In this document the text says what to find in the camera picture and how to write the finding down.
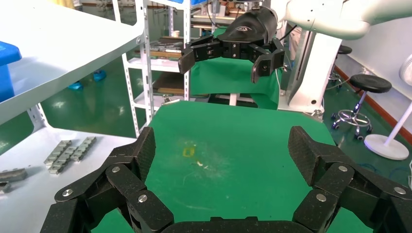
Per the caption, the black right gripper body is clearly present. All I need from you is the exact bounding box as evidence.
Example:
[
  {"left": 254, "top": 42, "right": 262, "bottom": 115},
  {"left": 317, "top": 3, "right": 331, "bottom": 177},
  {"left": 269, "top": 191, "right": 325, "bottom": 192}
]
[{"left": 219, "top": 6, "right": 278, "bottom": 60}]

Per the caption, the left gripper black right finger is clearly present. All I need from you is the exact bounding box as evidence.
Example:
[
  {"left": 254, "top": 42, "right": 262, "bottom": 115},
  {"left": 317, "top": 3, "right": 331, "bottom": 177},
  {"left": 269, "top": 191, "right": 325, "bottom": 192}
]
[{"left": 287, "top": 125, "right": 412, "bottom": 233}]

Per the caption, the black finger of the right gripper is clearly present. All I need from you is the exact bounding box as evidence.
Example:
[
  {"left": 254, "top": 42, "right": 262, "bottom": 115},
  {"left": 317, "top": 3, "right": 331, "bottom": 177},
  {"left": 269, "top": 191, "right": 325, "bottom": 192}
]
[
  {"left": 178, "top": 34, "right": 223, "bottom": 75},
  {"left": 248, "top": 38, "right": 286, "bottom": 84}
]

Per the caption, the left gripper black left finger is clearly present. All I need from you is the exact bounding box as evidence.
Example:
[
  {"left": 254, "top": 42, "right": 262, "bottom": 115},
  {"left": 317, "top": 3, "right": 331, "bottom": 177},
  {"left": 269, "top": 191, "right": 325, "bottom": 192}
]
[{"left": 40, "top": 126, "right": 175, "bottom": 233}]

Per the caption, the green cloth on background table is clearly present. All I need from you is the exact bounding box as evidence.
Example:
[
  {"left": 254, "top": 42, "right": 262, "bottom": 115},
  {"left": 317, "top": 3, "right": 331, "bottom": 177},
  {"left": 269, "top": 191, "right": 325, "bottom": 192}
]
[{"left": 189, "top": 27, "right": 283, "bottom": 111}]

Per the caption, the white robot torso column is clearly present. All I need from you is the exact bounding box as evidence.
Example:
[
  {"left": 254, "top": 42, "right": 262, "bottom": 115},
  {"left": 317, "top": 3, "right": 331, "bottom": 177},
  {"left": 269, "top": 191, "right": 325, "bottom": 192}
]
[{"left": 278, "top": 30, "right": 343, "bottom": 114}]

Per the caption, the white plain shelf board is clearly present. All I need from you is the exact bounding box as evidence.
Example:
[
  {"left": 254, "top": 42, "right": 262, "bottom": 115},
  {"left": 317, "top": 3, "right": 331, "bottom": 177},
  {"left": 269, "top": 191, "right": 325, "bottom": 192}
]
[{"left": 0, "top": 127, "right": 138, "bottom": 233}]

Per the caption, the blue plastic bin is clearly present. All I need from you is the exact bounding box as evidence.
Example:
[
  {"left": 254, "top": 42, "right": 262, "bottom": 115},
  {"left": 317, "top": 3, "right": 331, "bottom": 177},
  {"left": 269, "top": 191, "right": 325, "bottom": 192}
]
[{"left": 0, "top": 41, "right": 22, "bottom": 103}]

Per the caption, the white slotted angle post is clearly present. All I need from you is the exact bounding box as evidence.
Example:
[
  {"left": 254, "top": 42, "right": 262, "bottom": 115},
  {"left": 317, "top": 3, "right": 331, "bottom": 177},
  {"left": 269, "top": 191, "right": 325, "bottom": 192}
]
[
  {"left": 182, "top": 0, "right": 193, "bottom": 101},
  {"left": 135, "top": 0, "right": 156, "bottom": 129},
  {"left": 26, "top": 103, "right": 50, "bottom": 133},
  {"left": 111, "top": 0, "right": 141, "bottom": 138}
]

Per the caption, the white pedestal fan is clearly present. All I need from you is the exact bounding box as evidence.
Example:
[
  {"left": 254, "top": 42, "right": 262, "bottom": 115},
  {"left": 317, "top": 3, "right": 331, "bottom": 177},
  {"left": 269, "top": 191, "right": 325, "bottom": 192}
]
[{"left": 363, "top": 54, "right": 412, "bottom": 161}]

